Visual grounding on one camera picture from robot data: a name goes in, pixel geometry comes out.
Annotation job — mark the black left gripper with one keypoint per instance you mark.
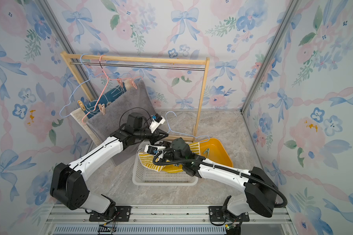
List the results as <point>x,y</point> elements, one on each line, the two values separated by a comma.
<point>157,134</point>

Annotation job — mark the teal clothespin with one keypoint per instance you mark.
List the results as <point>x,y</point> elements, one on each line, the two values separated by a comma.
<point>206,153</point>

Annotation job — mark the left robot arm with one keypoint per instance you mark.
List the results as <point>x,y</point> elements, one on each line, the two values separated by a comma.
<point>69,181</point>

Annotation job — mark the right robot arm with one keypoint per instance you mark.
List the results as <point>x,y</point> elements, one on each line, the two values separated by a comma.
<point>258,193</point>

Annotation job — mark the white perforated plastic basket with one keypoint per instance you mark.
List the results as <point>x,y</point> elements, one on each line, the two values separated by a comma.
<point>145,173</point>

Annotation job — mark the grey terry towel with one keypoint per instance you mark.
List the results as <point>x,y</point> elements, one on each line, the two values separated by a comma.
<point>133,100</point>

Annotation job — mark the yellow plastic tray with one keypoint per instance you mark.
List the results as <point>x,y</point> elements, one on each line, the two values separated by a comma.
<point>218,153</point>

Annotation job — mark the dark teal patterned towel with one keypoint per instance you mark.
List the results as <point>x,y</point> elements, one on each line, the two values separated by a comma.
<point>106,99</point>

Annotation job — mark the beige towel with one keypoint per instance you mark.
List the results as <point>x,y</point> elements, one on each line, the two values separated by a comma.
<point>78,114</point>

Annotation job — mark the orange clothespin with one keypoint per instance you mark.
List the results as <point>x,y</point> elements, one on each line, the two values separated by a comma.
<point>81,104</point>

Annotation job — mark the metal hanging rod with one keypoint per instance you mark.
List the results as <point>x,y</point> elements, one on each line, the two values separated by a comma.
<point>137,66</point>

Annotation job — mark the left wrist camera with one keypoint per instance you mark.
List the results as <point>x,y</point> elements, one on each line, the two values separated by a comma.
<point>156,121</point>

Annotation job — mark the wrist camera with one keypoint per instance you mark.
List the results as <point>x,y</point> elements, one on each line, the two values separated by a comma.
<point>152,150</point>
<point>156,121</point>

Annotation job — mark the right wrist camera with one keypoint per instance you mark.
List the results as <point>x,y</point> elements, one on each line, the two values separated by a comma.
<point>152,150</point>

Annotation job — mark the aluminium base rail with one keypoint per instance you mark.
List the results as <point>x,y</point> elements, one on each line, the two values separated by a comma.
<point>165,220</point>

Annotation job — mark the pink wire hanger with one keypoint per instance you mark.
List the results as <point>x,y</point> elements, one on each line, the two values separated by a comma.
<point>109,81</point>

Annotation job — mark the wooden clothes rack frame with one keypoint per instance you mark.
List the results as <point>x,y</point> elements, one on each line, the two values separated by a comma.
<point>188,63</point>

